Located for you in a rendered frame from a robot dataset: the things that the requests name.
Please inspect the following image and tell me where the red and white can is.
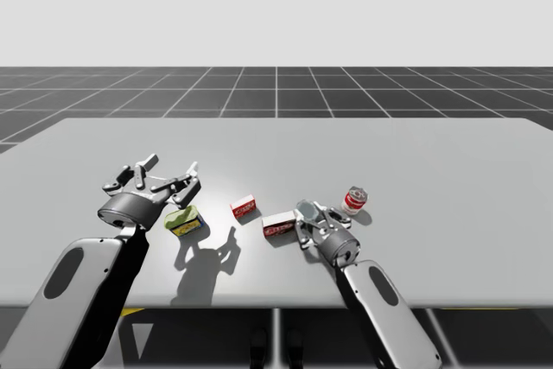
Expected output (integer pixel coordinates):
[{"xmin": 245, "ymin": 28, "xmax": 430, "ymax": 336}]
[{"xmin": 340, "ymin": 185, "xmax": 370, "ymax": 217}]

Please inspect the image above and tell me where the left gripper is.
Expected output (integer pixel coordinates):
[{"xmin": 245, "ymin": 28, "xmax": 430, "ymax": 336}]
[{"xmin": 96, "ymin": 153, "xmax": 203, "ymax": 232}]

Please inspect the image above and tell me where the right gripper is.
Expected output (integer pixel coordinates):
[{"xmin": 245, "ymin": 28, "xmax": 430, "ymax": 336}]
[{"xmin": 294, "ymin": 200, "xmax": 362, "ymax": 267}]

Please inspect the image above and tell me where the red and white carton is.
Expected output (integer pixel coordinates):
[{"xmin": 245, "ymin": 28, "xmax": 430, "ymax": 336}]
[{"xmin": 261, "ymin": 210, "xmax": 297, "ymax": 240}]

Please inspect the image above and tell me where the green and blue rectangular can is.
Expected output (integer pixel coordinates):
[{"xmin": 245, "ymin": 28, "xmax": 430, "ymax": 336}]
[{"xmin": 163, "ymin": 205, "xmax": 206, "ymax": 238}]

